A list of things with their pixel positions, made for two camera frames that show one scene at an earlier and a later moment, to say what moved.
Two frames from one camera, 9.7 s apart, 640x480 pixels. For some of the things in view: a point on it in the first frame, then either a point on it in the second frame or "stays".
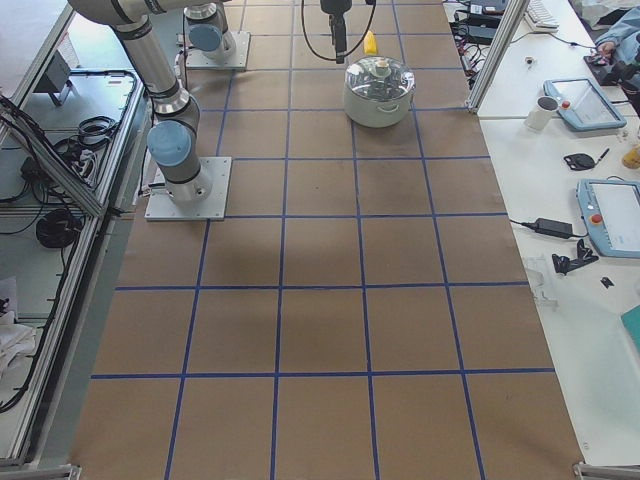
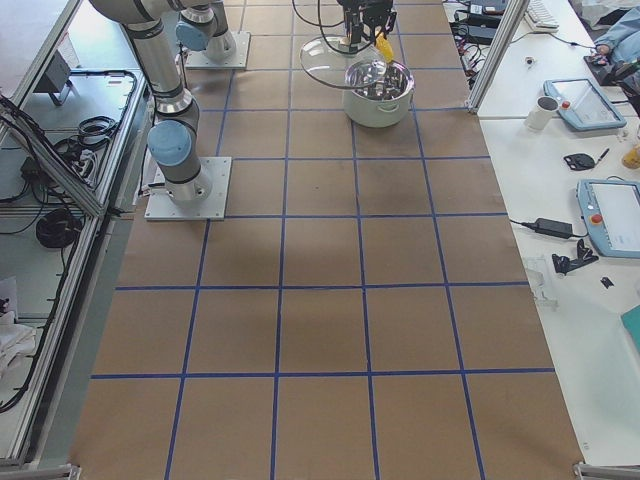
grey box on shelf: (55, 76) stays
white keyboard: (539, 16) stays
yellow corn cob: (370, 44) -> (384, 47)
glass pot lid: (379, 78) -> (330, 63)
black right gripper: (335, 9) -> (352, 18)
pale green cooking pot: (377, 113) stays
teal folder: (631, 321) stays
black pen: (603, 154) stays
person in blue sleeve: (620, 39) stays
